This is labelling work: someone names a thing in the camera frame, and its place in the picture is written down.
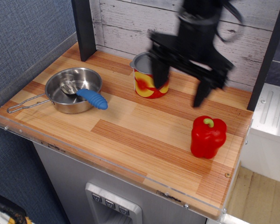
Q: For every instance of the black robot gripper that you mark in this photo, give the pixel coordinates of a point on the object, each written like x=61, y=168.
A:
x=192, y=52

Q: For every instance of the red toy bell pepper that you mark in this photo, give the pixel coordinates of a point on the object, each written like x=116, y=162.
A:
x=207, y=136

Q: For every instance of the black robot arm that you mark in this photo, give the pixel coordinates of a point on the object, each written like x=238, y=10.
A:
x=200, y=5

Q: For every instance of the red yellow peaches can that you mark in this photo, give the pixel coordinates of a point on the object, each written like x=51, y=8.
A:
x=143, y=78

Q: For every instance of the white toy sink counter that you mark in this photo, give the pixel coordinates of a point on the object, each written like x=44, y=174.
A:
x=261, y=151

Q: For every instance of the stainless steel pan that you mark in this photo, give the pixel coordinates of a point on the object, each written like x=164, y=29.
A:
x=69, y=104

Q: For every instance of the gray toy fridge cabinet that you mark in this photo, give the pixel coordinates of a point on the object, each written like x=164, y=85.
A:
x=69, y=177

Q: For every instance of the silver water dispenser panel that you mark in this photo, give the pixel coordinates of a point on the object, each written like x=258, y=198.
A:
x=109, y=208

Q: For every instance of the black yellow object bottom left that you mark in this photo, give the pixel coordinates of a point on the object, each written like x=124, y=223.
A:
x=11, y=213

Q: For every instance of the right dark gray post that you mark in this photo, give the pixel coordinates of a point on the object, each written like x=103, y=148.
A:
x=270, y=52

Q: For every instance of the dark gray post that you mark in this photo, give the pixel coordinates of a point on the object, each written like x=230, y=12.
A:
x=270, y=52
x=84, y=28

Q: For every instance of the blue handled metal spatula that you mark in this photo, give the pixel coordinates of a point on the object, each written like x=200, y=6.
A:
x=94, y=98

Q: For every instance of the left dark gray post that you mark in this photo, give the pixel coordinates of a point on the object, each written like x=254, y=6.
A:
x=84, y=28

